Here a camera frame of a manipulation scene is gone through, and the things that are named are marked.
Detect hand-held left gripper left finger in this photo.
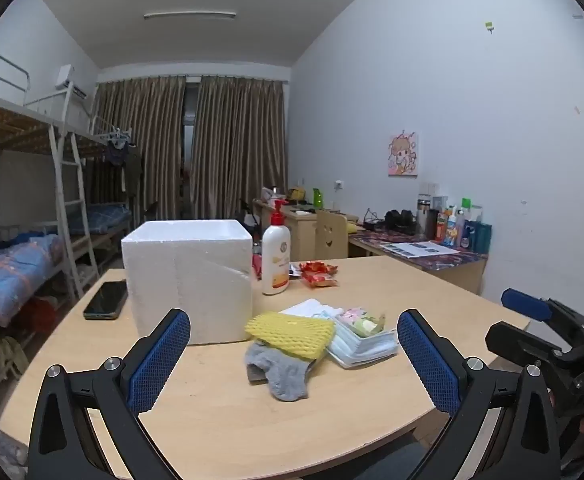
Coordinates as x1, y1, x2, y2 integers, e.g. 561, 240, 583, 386
27, 308, 193, 480

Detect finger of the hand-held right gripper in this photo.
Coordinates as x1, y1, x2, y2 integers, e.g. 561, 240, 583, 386
500, 287, 584, 341
486, 321, 580, 386

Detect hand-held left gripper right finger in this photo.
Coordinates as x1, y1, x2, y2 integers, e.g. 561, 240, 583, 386
397, 308, 565, 480

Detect pack of blue face masks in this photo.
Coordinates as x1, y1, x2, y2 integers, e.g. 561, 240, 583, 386
326, 320, 400, 369

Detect green floral tissue pack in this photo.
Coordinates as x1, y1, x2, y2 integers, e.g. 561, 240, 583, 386
339, 306, 387, 337

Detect white foam box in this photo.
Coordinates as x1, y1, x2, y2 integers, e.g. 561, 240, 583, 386
121, 219, 253, 346

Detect grey sock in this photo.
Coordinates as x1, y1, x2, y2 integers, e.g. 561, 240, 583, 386
245, 341, 317, 402

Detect yellow foam net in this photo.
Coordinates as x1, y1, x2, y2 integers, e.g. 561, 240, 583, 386
245, 311, 336, 361

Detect black smartphone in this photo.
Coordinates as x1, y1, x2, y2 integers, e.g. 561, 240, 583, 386
83, 280, 129, 321

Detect teal box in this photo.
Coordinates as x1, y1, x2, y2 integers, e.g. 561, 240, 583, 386
464, 221, 492, 255

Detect desk with patterned cover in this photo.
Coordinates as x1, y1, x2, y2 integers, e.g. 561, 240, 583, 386
348, 230, 487, 295

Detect white and blue bottle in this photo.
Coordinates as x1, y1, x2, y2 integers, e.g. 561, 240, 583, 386
444, 207, 460, 247

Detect printed paper sheet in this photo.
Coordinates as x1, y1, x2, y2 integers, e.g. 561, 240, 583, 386
379, 240, 460, 259

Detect red storage under bed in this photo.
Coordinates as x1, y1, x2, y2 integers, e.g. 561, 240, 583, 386
19, 297, 58, 333

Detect black headphones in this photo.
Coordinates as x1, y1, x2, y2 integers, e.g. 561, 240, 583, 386
384, 209, 417, 235

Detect blue plaid bedding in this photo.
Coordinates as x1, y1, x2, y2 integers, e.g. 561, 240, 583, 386
69, 203, 133, 235

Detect white lotion pump bottle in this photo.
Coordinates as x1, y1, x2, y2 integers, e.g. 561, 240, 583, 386
262, 199, 293, 296

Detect wooden chair with face cutout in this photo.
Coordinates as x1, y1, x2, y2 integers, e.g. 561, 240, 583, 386
315, 209, 349, 262

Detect blue patterned quilt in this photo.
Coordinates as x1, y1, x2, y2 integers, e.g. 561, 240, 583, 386
0, 232, 65, 328

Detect black folding chair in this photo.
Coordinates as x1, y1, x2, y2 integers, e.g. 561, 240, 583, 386
241, 198, 263, 247

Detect white metal ladder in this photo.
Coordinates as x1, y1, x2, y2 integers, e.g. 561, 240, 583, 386
47, 122, 99, 301

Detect light wooden desk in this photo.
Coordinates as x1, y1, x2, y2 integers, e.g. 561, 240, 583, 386
253, 197, 360, 262

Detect dark hanging clothes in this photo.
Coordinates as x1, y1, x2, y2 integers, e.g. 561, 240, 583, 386
104, 140, 143, 196

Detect brown curtain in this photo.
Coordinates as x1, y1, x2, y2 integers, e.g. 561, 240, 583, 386
94, 76, 187, 221
192, 76, 289, 211

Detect short white metal bunk bed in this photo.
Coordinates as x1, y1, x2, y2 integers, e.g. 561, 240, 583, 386
72, 115, 138, 251

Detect long white metal bunk bed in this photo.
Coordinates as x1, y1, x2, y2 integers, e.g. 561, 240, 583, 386
0, 45, 100, 341

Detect white air conditioner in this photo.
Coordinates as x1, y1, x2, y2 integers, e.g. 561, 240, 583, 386
54, 64, 89, 98

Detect ceiling tube light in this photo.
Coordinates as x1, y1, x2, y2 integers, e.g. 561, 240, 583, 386
143, 10, 237, 21

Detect pink cartoon wall poster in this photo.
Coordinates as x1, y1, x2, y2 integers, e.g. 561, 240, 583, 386
388, 131, 419, 177

